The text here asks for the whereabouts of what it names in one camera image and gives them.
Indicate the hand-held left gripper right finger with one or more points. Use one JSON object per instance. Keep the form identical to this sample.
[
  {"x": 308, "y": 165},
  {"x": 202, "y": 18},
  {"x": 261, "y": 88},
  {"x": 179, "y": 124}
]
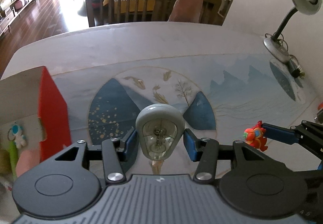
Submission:
[{"x": 190, "y": 144}]

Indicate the black power adapter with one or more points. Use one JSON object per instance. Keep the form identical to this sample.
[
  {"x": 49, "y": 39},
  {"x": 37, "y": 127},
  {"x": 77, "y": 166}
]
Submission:
[{"x": 297, "y": 68}]

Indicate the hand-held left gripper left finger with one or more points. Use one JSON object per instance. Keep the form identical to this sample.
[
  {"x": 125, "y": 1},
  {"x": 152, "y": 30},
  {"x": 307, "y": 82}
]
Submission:
[{"x": 131, "y": 143}]

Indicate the red toy figure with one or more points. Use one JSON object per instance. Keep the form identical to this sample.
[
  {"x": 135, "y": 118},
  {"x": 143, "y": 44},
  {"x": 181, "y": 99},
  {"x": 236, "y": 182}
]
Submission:
[{"x": 254, "y": 136}]

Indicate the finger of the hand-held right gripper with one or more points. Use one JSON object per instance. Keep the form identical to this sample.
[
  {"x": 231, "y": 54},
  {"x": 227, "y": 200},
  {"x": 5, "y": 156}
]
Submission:
[{"x": 277, "y": 133}]

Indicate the white green glue pen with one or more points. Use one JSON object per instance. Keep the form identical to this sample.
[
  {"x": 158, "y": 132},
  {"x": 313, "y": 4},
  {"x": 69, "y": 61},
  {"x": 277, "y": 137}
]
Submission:
[{"x": 13, "y": 158}]

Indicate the yellow cloth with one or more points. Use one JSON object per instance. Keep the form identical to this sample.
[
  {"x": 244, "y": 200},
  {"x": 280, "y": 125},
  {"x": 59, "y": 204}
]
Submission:
[{"x": 131, "y": 4}]

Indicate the red cardboard box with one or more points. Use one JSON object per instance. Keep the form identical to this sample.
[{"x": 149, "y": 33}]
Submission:
[{"x": 53, "y": 112}]

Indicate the wooden tv cabinet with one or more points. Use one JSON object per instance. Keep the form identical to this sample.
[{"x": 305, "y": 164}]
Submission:
[{"x": 15, "y": 9}]

